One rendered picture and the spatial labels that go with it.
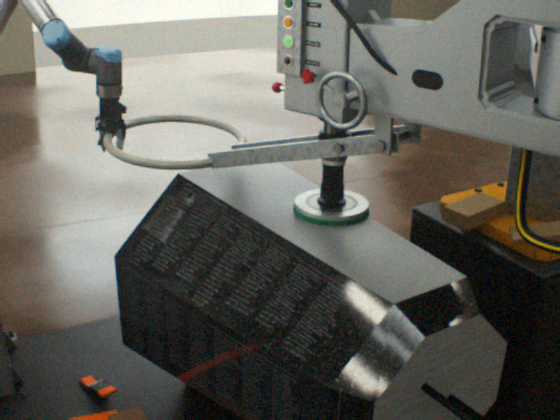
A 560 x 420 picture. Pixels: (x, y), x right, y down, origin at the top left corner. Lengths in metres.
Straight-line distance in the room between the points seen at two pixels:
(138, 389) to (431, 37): 1.71
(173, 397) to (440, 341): 1.29
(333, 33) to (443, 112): 0.35
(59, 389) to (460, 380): 1.57
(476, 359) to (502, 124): 0.58
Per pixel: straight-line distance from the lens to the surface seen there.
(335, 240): 1.93
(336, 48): 1.84
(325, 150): 1.99
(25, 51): 8.55
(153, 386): 2.78
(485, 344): 1.84
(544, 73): 1.64
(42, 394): 2.80
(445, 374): 1.77
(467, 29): 1.67
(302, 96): 1.93
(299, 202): 2.09
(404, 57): 1.75
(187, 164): 2.25
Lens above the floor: 1.66
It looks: 22 degrees down
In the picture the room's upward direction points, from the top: 1 degrees clockwise
